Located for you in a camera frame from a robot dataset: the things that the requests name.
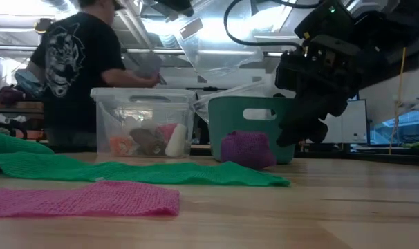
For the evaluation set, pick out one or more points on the green cloth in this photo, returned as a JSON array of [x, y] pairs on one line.
[[418, 147]]

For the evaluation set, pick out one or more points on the wooden workbench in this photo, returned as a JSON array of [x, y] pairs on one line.
[[16, 106]]

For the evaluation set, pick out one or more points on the clear plastic storage bin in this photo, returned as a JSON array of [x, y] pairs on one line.
[[144, 114]]

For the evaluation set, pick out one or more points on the brown bandage roll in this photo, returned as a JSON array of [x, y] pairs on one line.
[[147, 141]]

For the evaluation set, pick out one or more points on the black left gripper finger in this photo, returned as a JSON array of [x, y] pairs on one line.
[[175, 6]]

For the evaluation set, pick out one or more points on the ceiling light bar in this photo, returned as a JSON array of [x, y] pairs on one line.
[[154, 51]]

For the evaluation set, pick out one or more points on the blue screen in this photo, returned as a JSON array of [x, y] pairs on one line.
[[403, 128]]

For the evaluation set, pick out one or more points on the colourful cloth pile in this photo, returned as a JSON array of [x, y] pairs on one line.
[[12, 126]]

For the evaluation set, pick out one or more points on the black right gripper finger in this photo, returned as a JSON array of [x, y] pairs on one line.
[[299, 124], [319, 132]]

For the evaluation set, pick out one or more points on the dark purple cloth bundle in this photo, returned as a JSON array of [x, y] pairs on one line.
[[10, 96]]

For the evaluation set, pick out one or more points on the red bandage roll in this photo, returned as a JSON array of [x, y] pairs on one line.
[[166, 133]]

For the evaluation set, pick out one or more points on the black yellow ceiling device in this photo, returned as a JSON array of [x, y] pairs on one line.
[[41, 25]]

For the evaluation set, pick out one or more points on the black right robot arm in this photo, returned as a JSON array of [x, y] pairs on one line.
[[386, 27]]

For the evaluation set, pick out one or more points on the whiteboard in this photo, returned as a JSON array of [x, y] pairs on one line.
[[354, 121]]

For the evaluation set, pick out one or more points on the blue cloth pile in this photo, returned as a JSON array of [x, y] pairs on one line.
[[28, 83]]

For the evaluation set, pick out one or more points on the grey item in person's hand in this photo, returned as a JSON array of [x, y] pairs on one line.
[[147, 67]]

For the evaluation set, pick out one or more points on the pink elastic bandage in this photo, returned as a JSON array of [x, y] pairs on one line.
[[92, 200]]

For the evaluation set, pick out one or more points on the purple elastic bandage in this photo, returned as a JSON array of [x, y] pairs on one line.
[[247, 150]]

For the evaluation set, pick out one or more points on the teal plastic bin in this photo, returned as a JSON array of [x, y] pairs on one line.
[[230, 117]]

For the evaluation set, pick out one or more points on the white bandage roll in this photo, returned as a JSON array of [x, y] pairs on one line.
[[176, 141]]

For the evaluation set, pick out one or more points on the clear zip bag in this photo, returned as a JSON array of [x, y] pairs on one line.
[[213, 41]]

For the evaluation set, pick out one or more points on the orange bandage roll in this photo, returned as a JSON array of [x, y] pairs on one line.
[[121, 146]]

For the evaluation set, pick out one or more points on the person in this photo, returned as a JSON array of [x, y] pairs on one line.
[[74, 52]]

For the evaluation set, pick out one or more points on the green elastic bandage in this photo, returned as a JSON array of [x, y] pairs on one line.
[[126, 173]]

